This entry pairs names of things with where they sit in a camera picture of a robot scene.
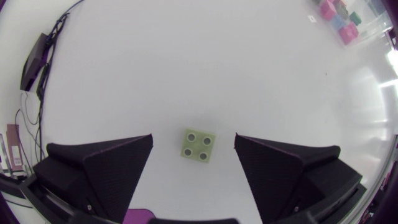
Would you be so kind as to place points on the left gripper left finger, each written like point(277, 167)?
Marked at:
point(105, 174)

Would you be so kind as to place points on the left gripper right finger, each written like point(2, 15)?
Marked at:
point(280, 177)

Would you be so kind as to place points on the clear plastic container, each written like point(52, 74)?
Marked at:
point(370, 26)

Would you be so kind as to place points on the dark mat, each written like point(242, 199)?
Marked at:
point(138, 216)

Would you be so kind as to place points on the light green toy brick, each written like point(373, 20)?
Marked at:
point(198, 146)

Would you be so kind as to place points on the black power brick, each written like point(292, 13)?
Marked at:
point(33, 63)

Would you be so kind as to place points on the pink toy brick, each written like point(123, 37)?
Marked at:
point(327, 10)
point(349, 33)

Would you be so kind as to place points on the blue toy brick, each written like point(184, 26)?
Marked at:
point(338, 22)

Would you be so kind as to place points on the dark green toy brick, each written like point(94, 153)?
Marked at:
point(355, 18)

